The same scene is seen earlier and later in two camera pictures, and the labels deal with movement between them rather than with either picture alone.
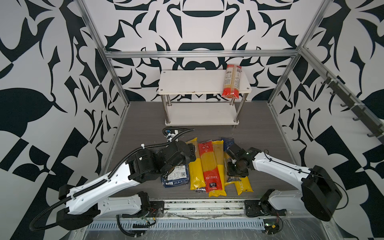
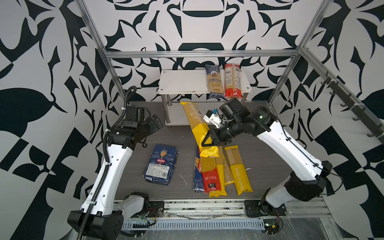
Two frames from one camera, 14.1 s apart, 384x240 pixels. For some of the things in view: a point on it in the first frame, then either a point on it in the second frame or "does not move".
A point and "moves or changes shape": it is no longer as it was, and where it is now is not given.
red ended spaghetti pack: (232, 81) does not move
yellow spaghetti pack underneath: (218, 149) does not move
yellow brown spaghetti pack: (197, 180) -> (200, 128)
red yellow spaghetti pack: (210, 167) does not move
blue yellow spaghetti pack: (227, 142) moves or changes shape
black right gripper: (230, 174) -> (214, 137)
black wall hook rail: (377, 129) does not move
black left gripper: (191, 152) -> (153, 129)
